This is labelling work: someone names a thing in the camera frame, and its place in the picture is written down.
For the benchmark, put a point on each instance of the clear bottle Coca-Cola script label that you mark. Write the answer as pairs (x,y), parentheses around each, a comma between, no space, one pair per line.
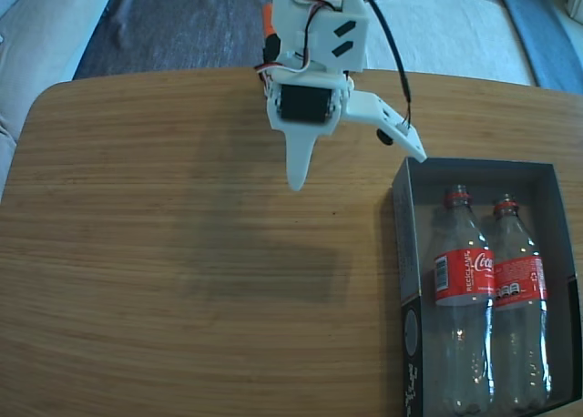
(462,276)

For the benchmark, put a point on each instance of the clear bottle barcode red label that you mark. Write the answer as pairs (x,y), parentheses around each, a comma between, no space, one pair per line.
(519,280)

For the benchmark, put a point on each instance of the grey cardboard box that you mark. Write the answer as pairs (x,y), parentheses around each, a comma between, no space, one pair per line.
(410,235)

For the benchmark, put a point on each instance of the orange and black clamp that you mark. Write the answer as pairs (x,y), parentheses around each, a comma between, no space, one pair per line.
(268,21)

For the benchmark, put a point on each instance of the white rug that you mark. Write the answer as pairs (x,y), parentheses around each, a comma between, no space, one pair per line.
(455,39)

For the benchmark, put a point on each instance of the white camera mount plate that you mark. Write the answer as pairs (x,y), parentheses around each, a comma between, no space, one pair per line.
(373,112)

